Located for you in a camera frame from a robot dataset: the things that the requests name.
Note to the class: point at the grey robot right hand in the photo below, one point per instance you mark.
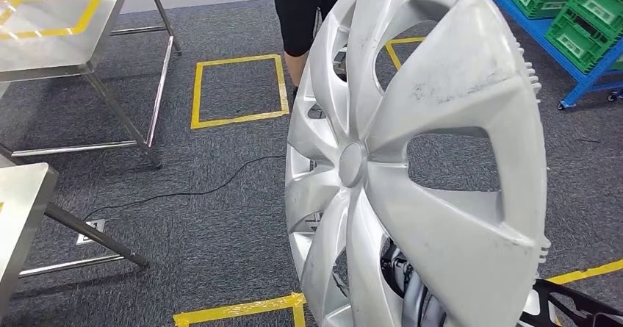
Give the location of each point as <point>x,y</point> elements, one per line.
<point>413,305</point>

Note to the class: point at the silver wheel hubcap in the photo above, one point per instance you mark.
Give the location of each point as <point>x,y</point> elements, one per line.
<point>462,71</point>

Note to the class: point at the yellow floor tape square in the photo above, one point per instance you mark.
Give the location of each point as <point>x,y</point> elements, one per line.
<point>393,54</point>

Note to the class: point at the person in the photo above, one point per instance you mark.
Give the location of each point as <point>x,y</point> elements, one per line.
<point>302,18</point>

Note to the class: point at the blue metal shelf rack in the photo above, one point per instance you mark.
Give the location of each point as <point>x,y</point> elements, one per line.
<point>530,28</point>

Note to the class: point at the floor socket plate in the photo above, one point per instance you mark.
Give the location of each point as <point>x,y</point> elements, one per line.
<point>90,232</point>

